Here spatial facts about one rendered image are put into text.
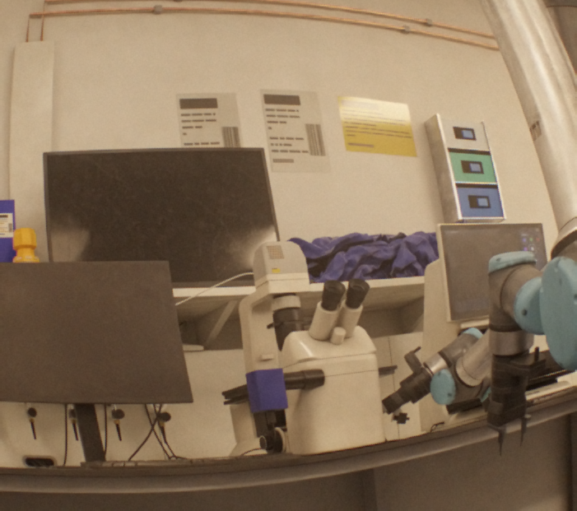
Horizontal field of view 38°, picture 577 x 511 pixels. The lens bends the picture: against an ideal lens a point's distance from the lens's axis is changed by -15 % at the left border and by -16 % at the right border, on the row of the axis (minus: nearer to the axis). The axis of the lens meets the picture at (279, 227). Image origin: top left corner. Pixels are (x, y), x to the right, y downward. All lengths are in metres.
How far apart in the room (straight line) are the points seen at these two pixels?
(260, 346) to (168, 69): 1.14
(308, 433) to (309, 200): 1.32
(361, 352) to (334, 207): 1.21
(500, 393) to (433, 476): 1.56
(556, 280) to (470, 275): 1.55
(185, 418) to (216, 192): 0.67
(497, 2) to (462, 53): 2.59
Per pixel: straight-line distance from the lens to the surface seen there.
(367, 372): 2.06
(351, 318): 2.06
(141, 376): 2.16
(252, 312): 2.39
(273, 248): 2.28
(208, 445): 2.73
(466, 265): 2.61
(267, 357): 2.39
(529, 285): 1.36
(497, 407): 1.56
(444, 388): 2.16
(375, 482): 2.83
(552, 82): 1.18
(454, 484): 3.14
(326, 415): 2.00
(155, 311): 2.21
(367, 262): 2.84
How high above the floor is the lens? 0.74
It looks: 15 degrees up
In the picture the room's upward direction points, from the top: 8 degrees counter-clockwise
